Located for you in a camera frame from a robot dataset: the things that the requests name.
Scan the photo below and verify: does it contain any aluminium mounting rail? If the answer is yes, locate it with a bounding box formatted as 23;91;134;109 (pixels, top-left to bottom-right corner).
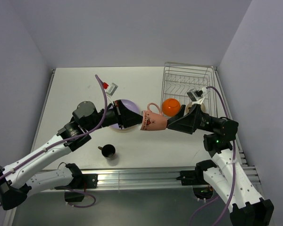
25;150;262;194

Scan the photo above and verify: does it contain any beige ceramic bowl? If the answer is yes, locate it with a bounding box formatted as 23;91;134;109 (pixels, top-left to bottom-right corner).
184;102;206;115

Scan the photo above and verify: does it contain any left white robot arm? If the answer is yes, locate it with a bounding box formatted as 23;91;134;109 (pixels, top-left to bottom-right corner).
0;100;142;210

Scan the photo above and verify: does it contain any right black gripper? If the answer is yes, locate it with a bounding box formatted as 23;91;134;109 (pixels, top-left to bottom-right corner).
161;103;217;134

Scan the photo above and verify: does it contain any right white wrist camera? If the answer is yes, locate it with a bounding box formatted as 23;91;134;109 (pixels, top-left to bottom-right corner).
187;87;208;105

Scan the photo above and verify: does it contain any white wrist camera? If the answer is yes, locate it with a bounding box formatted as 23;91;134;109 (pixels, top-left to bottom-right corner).
103;82;118;97
187;87;208;105

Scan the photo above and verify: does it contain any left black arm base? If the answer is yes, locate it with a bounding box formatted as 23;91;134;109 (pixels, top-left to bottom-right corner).
64;174;98;204

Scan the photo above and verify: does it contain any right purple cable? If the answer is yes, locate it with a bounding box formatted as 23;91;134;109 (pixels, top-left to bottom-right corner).
188;86;238;226

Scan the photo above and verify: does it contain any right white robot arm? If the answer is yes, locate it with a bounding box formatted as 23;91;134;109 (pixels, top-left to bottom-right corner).
167;104;274;226

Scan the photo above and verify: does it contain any wire dish rack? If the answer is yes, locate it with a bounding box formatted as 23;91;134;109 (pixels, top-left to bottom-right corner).
161;62;219;110

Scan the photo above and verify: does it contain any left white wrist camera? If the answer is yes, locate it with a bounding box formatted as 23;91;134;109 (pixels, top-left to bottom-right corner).
103;82;118;97

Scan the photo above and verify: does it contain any purple plastic plate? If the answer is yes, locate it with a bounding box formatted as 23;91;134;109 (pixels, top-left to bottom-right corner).
110;99;141;130

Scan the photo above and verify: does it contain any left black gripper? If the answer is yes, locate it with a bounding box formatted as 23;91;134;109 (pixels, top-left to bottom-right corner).
85;99;146;132

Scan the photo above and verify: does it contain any purple cable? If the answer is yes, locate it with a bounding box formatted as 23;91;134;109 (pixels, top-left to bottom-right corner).
0;74;109;209
188;86;238;226

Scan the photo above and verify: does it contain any pink coffee mug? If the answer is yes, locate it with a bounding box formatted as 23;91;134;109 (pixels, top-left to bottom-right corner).
139;103;167;131

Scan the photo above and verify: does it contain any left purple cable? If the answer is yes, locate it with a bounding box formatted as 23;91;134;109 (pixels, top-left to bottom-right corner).
0;74;109;209

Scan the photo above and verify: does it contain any dark brown mug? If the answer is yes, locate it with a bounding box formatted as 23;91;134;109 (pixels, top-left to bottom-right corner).
98;144;117;161

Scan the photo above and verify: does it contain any orange white bowl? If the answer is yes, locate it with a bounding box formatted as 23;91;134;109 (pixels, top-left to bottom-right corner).
162;98;181;117

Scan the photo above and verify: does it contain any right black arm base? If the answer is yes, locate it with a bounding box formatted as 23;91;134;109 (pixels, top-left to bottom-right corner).
176;170;214;201

